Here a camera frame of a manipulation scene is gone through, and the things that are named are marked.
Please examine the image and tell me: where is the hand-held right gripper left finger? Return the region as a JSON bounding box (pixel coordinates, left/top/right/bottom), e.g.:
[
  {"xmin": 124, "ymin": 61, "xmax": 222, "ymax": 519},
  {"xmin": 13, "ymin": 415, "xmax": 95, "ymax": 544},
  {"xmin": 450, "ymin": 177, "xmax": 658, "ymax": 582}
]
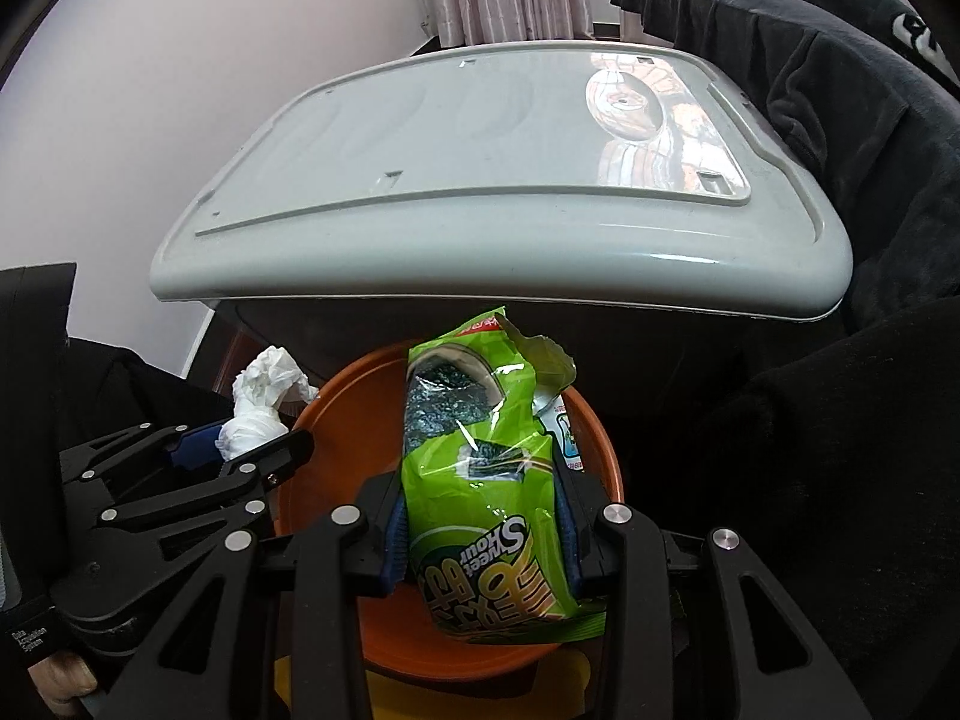
[{"xmin": 97, "ymin": 474, "xmax": 412, "ymax": 720}]

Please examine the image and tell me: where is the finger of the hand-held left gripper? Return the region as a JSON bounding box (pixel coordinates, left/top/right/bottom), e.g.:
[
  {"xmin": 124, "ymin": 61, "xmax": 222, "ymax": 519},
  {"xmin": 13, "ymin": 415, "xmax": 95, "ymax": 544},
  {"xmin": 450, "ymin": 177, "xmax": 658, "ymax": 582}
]
[
  {"xmin": 58, "ymin": 422, "xmax": 230, "ymax": 500},
  {"xmin": 75, "ymin": 430, "xmax": 316, "ymax": 541}
]

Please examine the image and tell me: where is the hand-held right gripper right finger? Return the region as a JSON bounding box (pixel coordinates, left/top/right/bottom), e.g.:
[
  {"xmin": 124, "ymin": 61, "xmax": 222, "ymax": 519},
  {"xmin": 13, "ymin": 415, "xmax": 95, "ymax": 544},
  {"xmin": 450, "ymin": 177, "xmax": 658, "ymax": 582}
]
[{"xmin": 551, "ymin": 457, "xmax": 875, "ymax": 720}]

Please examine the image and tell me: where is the white tissue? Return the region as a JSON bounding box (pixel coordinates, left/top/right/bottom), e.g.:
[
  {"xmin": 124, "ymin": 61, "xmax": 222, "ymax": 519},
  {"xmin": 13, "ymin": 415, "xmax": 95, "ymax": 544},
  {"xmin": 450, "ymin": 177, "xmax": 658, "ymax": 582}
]
[{"xmin": 217, "ymin": 345, "xmax": 320, "ymax": 462}]

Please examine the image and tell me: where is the orange plastic basin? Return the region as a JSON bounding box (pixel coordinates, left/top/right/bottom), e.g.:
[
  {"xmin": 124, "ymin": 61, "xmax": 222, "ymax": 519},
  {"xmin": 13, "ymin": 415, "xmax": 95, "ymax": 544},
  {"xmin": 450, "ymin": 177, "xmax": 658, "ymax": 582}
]
[{"xmin": 274, "ymin": 341, "xmax": 625, "ymax": 680}]

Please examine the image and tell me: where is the green snack bag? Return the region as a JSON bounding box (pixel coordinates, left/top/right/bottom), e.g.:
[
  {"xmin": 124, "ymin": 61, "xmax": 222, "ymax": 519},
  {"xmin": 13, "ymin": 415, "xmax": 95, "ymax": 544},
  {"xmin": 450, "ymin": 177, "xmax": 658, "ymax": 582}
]
[{"xmin": 400, "ymin": 306, "xmax": 607, "ymax": 647}]

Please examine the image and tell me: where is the person's left hand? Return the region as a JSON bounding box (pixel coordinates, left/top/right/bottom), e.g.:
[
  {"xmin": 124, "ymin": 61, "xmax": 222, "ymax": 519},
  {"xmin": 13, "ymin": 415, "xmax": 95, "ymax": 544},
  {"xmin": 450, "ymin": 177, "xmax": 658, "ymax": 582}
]
[{"xmin": 30, "ymin": 652, "xmax": 102, "ymax": 702}]

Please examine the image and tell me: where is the blue white small carton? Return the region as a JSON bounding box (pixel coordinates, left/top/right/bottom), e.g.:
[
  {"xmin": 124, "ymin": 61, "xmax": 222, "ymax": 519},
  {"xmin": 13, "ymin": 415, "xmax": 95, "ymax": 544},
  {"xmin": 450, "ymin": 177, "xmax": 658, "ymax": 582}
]
[{"xmin": 536, "ymin": 390, "xmax": 586, "ymax": 473}]

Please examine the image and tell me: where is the black jacket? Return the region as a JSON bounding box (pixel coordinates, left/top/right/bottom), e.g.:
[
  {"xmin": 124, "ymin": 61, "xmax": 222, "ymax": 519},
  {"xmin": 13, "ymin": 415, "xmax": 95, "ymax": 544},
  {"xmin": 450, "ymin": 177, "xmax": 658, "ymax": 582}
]
[{"xmin": 604, "ymin": 0, "xmax": 960, "ymax": 720}]

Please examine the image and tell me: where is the white cabinet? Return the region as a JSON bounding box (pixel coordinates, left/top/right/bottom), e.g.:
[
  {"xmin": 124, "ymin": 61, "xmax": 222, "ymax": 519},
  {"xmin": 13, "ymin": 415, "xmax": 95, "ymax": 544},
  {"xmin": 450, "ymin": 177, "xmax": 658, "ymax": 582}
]
[{"xmin": 600, "ymin": 0, "xmax": 647, "ymax": 42}]

